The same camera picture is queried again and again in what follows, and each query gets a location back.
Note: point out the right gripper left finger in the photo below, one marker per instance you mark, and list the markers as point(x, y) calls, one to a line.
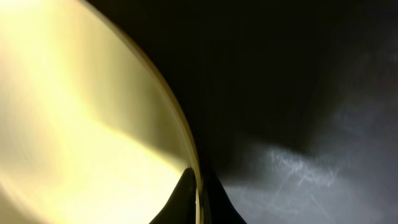
point(181, 206)

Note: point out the yellow plate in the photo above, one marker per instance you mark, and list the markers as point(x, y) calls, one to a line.
point(90, 130)

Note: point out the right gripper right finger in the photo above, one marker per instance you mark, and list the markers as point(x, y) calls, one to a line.
point(218, 208)

